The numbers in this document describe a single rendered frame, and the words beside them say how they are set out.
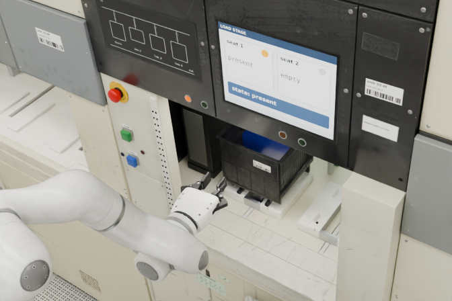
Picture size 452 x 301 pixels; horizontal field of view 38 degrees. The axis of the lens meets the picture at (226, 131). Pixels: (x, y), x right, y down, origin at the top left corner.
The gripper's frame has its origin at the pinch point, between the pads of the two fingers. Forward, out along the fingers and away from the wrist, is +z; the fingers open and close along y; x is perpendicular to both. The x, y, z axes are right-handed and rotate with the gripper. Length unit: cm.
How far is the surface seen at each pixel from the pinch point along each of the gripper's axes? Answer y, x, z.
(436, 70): 52, 52, -3
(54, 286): -101, -119, 12
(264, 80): 16.1, 37.9, -0.2
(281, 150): 4.9, -12.6, 31.5
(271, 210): 6.0, -28.9, 21.1
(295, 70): 23.9, 43.1, -1.2
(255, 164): 1.1, -11.6, 21.8
